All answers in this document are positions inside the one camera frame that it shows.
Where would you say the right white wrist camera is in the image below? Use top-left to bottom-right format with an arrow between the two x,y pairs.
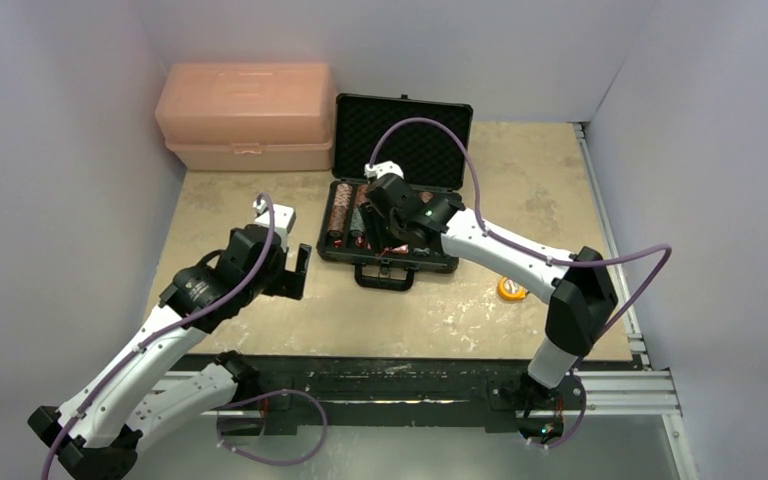
364,161 -> 404,181

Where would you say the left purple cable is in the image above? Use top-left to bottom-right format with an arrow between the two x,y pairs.
40,192 -> 277,480

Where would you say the dark red chip stack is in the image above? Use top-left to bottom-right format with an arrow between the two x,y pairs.
353,184 -> 369,208

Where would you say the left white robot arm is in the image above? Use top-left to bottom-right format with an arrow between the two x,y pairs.
28,221 -> 312,479

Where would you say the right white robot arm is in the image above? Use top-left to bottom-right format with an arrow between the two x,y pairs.
367,173 -> 618,407

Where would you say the yellow measuring tape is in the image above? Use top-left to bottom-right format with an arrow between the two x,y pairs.
497,277 -> 529,302

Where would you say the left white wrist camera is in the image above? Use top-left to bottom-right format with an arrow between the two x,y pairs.
253,200 -> 297,252

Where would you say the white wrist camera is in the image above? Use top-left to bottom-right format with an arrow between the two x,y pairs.
253,200 -> 297,252
364,161 -> 404,181

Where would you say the brown lower chip stack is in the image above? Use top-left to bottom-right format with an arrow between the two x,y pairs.
327,205 -> 349,239

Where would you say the black poker set case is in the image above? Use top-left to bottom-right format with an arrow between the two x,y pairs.
316,93 -> 473,291

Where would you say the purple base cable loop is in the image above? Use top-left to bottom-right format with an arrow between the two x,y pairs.
216,387 -> 330,467

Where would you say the pink plastic storage box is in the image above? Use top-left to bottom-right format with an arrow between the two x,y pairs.
155,63 -> 337,172

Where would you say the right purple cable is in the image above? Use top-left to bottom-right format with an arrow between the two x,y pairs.
367,117 -> 673,372

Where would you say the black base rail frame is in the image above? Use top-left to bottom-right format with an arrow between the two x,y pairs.
220,355 -> 586,442

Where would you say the orange chip stack in case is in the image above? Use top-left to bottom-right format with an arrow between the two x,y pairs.
333,183 -> 353,210

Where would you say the green chip stack in case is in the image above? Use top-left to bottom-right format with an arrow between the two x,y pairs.
349,207 -> 365,238

